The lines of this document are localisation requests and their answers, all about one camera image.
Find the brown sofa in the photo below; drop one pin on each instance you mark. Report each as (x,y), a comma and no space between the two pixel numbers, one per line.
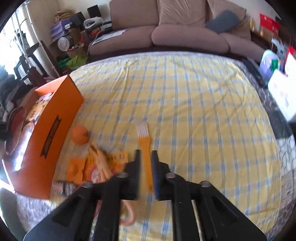
(185,30)

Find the brown curved object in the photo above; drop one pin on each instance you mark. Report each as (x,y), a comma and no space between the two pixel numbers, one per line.
(16,132)

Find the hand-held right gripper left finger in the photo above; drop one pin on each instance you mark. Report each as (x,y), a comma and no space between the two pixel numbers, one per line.
(135,180)

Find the orange snack packet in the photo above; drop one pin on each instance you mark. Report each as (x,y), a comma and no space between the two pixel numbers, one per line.
(104,164)

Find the black speaker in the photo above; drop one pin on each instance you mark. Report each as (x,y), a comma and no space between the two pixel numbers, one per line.
(93,10)
(77,18)

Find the round metal tin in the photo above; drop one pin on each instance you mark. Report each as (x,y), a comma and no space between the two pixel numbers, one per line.
(64,42)

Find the white headset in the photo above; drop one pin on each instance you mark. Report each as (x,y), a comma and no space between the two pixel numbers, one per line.
(92,23)

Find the lavender plastic container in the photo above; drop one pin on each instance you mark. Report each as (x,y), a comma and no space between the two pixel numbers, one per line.
(269,62)

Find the yellow plaid cloth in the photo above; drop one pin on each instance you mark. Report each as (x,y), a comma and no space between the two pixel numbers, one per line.
(196,115)

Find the small orange pumpkin toy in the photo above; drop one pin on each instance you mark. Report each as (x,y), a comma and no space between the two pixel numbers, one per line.
(79,134)

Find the red box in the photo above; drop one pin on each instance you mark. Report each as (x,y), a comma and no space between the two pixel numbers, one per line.
(268,24)

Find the purple boxes stack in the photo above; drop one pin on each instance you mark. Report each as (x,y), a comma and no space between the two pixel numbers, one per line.
(60,27)

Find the white box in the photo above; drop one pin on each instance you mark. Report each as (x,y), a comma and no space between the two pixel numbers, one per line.
(282,92)

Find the grey-blue cushion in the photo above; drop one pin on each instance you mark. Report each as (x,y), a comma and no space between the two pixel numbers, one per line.
(222,20)

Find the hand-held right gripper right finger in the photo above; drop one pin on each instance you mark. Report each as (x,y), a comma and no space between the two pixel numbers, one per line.
(158,183)

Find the white coat rack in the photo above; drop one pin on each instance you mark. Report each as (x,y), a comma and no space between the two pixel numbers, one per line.
(25,41)

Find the orange cardboard box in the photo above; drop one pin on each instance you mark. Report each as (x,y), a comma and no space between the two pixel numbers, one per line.
(50,129)

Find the pile of clothes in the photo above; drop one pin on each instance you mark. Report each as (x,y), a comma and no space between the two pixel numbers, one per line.
(7,92)

